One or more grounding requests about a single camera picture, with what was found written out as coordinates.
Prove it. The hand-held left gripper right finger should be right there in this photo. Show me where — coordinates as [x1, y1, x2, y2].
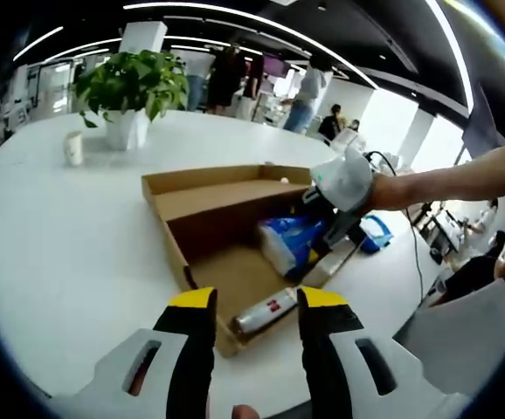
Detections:
[295, 285, 472, 419]

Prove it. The green leafy plant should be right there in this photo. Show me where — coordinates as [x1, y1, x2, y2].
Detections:
[73, 49, 190, 129]

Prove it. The long ceiling light strip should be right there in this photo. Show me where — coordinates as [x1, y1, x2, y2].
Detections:
[123, 2, 378, 89]

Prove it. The brown cardboard shoe box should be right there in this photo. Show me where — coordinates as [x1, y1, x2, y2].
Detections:
[141, 163, 359, 360]

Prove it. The purple wall screen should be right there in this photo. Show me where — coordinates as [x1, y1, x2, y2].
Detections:
[262, 53, 289, 78]

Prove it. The white pump bottle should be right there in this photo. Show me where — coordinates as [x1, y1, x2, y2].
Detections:
[233, 289, 300, 336]

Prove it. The blue soft tissue pack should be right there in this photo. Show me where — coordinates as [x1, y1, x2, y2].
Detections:
[256, 216, 330, 281]

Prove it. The grey chair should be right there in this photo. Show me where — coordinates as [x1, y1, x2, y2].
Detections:
[393, 276, 505, 403]

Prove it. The blue wet wipes pack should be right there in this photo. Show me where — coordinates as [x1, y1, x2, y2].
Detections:
[358, 213, 395, 254]

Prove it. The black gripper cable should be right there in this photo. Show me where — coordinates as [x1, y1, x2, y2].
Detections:
[364, 149, 426, 303]

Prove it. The white paper cup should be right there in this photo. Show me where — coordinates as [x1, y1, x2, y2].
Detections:
[62, 130, 85, 167]

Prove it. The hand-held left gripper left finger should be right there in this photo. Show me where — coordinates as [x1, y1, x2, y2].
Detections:
[49, 286, 218, 419]

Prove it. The white plant pot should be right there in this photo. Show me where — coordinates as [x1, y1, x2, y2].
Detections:
[103, 108, 151, 152]

